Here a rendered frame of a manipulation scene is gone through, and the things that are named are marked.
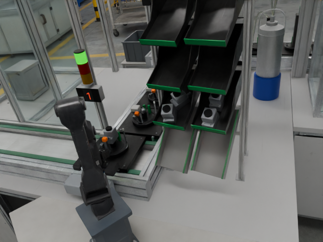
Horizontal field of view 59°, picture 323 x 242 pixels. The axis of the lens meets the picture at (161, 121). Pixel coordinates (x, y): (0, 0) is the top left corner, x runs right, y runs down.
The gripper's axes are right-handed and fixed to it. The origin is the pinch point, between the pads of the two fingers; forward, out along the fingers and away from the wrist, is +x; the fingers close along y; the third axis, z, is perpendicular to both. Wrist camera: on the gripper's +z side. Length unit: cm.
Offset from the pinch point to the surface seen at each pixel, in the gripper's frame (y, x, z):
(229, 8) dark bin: -49, -57, 27
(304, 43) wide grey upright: -82, -9, 128
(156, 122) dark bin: -23.6, -20.0, 13.1
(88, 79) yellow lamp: 15.5, -27.4, 31.2
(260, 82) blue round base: -58, 3, 94
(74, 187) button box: 11.5, 5.4, -3.8
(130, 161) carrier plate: -7.0, 3.9, 14.6
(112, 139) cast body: 2.2, -4.2, 19.0
